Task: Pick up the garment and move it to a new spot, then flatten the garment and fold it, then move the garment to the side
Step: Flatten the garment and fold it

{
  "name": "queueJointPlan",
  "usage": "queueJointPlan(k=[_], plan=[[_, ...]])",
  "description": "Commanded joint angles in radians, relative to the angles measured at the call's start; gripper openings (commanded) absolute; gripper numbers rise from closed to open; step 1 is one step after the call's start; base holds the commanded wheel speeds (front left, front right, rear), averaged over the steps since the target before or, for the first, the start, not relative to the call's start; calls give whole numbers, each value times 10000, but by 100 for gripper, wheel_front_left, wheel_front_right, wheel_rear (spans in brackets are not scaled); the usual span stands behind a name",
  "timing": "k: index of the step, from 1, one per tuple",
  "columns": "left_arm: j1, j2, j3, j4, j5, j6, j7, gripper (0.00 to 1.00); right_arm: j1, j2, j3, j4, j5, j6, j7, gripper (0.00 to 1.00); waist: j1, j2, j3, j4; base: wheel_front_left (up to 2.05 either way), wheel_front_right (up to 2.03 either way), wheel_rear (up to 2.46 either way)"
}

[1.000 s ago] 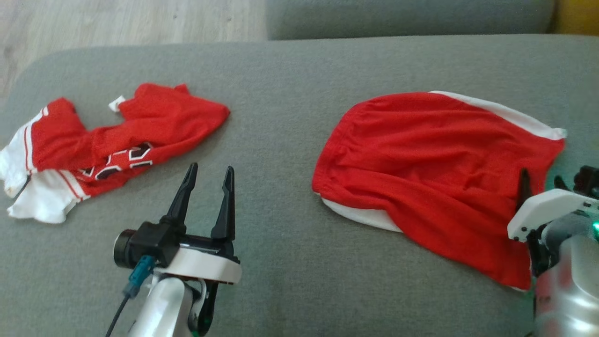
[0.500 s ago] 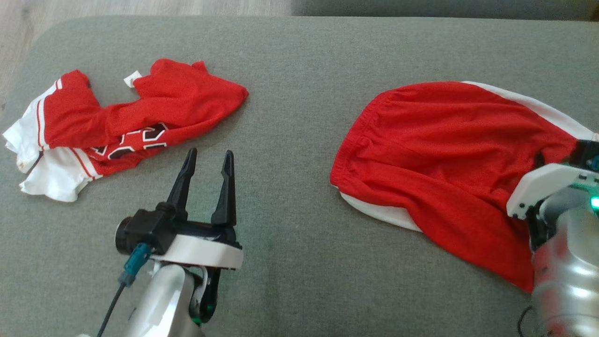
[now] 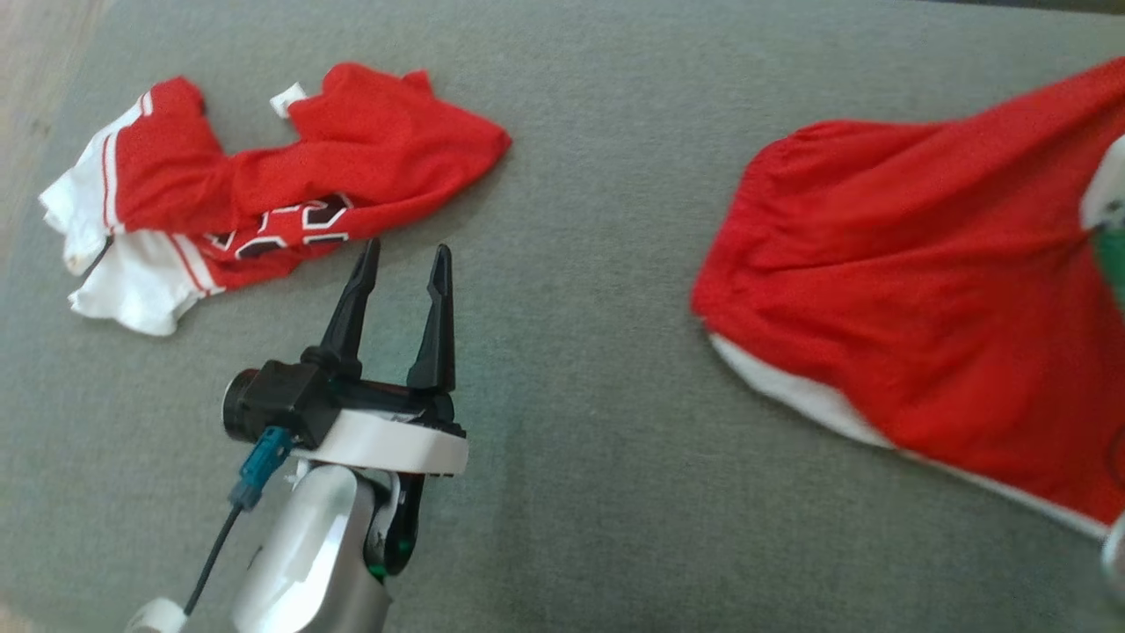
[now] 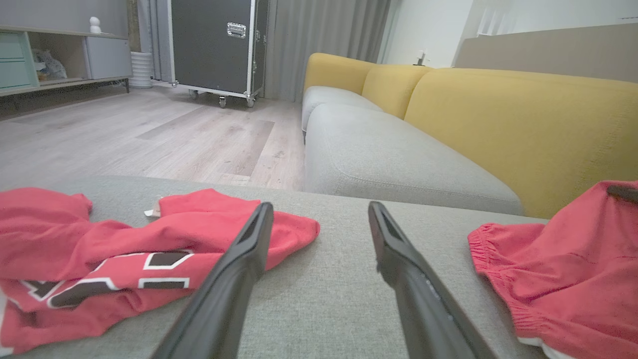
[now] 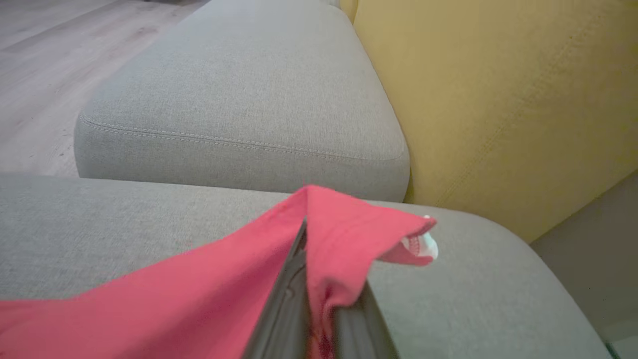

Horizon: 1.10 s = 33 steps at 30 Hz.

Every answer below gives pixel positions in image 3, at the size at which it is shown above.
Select wide grey chaise cushion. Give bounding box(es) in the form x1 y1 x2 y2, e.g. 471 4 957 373
0 0 1125 633

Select black cable with blue plug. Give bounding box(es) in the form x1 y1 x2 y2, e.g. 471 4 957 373
180 426 296 616

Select red white Bulls shorts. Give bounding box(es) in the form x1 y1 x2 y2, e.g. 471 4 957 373
692 57 1125 540

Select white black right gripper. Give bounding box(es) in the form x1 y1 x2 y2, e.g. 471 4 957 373
1079 136 1125 309

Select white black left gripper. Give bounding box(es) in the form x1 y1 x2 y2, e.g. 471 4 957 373
294 237 469 581

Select white cable clip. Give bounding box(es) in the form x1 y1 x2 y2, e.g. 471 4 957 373
123 598 190 633

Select red jersey with white sleeves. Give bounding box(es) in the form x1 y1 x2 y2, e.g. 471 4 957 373
40 62 512 338

